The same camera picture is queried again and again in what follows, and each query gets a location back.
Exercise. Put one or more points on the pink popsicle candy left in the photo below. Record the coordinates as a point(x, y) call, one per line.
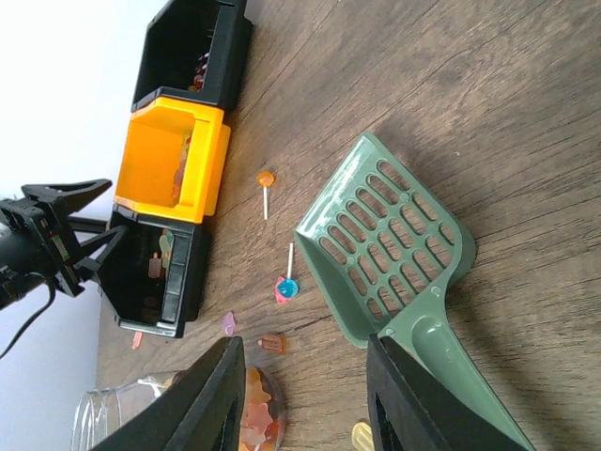
point(137, 339)

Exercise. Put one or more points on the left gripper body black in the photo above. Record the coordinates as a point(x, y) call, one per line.
point(40, 248)

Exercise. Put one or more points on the clear plastic jar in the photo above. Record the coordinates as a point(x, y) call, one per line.
point(101, 413)

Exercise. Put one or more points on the orange bin with gummies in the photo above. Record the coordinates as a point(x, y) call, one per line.
point(173, 160)

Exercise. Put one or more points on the blue lollipop on table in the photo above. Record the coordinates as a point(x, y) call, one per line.
point(286, 287)

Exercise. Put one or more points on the black bin with popsicle candies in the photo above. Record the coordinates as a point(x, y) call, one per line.
point(156, 276)

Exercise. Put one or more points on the popsicle candy right of jar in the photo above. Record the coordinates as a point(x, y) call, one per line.
point(361, 437)

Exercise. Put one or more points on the green slotted plastic scoop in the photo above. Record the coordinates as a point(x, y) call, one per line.
point(384, 251)

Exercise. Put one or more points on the black bin with lollipops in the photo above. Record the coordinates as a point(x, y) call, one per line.
point(195, 51)

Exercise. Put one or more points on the orange popsicle candy on table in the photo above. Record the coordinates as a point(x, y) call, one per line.
point(273, 343)

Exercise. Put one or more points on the pink star candy near bins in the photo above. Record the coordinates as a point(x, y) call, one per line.
point(229, 324)

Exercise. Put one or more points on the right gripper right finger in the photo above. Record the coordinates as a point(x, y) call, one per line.
point(410, 410)

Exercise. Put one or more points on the orange lollipop near bins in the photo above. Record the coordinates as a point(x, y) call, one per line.
point(265, 180)

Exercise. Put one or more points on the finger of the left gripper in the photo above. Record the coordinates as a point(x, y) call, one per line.
point(99, 255)
point(57, 201)

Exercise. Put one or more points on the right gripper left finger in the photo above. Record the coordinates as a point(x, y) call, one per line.
point(201, 411)

